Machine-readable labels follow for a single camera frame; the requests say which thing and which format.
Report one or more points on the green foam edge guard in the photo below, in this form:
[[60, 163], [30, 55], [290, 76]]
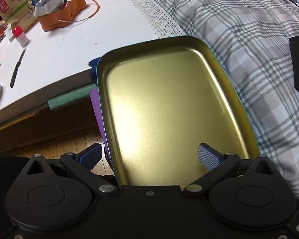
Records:
[[69, 97]]

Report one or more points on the grey plaid blanket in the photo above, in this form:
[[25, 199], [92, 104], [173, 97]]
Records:
[[251, 54]]

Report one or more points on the white bottle red cap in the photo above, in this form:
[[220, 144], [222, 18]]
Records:
[[21, 37]]

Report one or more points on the printed paper bag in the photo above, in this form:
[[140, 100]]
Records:
[[15, 5]]

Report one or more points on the orange plastic tray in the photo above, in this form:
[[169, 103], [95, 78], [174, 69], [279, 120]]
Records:
[[62, 17]]

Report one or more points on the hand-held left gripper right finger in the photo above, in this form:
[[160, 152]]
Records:
[[208, 158]]

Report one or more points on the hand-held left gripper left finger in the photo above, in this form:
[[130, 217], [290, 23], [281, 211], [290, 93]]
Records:
[[89, 155]]

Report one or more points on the purple plastic sheet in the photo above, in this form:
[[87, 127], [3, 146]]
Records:
[[98, 109]]

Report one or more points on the dark blue cloth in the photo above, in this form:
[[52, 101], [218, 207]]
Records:
[[93, 67]]

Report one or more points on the grey white device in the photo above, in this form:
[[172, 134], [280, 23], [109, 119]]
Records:
[[48, 5]]

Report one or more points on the gold metal tin tray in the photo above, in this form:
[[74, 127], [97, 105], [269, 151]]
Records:
[[169, 109]]

